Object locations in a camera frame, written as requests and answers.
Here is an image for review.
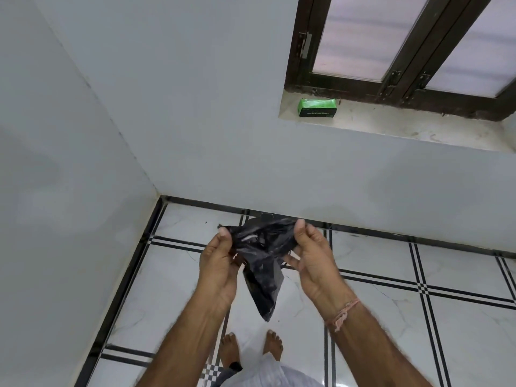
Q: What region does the person's left hand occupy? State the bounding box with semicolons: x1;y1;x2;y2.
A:
199;230;245;315

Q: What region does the person's right hand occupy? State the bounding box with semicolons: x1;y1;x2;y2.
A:
282;219;357;320

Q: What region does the black plastic bag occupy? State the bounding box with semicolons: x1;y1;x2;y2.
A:
218;216;307;323

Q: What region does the person's right forearm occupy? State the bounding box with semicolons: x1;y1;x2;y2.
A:
325;299;434;387

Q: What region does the person's left forearm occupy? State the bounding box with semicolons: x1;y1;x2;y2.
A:
136;296;231;387

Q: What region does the pink thread wristband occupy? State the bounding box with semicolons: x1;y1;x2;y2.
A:
325;298;360;334

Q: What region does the person's left foot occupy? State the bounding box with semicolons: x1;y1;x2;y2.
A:
219;333;243;372

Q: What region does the person's foot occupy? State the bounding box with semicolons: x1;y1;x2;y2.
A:
219;333;243;372
262;330;284;361

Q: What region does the person's right foot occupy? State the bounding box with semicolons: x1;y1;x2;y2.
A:
262;330;284;361

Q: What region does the green cardboard box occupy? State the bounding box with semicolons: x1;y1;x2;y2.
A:
298;98;338;118

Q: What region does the white striped garment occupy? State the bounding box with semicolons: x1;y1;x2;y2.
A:
220;354;336;387

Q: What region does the beige stone window sill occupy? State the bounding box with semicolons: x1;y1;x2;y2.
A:
279;90;516;153

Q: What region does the metal window latch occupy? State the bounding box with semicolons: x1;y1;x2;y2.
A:
378;70;402;98
402;71;431;104

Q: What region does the dark brown wooden window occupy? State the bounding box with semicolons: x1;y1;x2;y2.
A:
284;0;516;122

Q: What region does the metal window hinge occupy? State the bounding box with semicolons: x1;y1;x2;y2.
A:
298;31;313;59

